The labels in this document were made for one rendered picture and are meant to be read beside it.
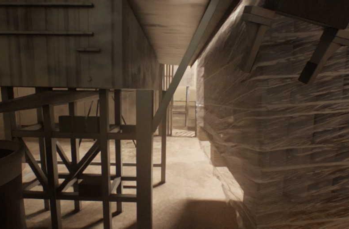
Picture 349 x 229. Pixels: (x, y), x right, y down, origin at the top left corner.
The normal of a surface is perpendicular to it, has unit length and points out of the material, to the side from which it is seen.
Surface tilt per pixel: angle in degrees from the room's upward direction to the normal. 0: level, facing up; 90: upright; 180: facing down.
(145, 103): 90
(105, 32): 90
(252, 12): 113
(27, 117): 90
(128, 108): 90
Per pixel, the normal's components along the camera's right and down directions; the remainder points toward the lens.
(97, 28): 0.00, 0.13
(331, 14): 0.07, 0.51
